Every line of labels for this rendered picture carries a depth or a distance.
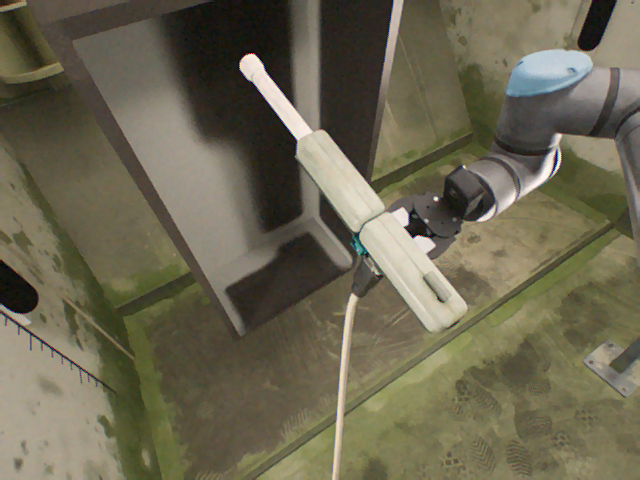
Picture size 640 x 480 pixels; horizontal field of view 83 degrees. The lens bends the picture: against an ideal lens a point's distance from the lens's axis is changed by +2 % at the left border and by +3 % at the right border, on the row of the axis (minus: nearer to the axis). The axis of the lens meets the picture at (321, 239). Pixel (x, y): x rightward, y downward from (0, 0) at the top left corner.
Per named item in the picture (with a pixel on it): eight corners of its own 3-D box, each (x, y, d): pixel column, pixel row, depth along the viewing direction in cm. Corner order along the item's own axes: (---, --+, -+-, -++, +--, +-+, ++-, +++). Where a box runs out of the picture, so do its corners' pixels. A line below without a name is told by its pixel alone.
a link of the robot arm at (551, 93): (609, 45, 49) (573, 129, 58) (515, 43, 52) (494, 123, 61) (619, 74, 43) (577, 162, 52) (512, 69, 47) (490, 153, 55)
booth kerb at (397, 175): (127, 320, 206) (115, 308, 197) (126, 318, 208) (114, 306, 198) (470, 146, 283) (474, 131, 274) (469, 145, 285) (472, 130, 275)
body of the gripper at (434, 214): (417, 266, 56) (469, 231, 60) (440, 243, 48) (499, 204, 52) (386, 229, 58) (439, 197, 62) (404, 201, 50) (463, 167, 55)
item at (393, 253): (413, 342, 60) (482, 305, 39) (391, 358, 58) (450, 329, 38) (266, 140, 75) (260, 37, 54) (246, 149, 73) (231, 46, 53)
